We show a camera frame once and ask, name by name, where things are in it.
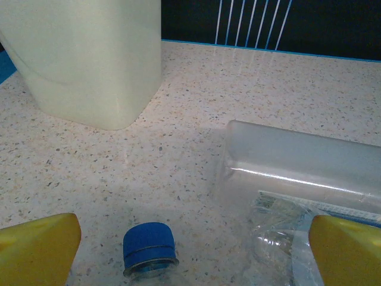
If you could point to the large clear unlabelled bottle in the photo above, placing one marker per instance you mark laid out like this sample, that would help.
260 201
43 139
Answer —
297 161

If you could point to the cream utensil holder orange top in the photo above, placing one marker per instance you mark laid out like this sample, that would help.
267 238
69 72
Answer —
89 59

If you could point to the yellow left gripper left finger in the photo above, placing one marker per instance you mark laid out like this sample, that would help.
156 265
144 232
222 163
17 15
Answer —
32 253

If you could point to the clear bottle blue cap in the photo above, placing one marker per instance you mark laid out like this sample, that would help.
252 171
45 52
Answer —
149 241

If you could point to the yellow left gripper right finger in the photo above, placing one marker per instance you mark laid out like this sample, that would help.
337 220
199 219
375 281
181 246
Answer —
348 256

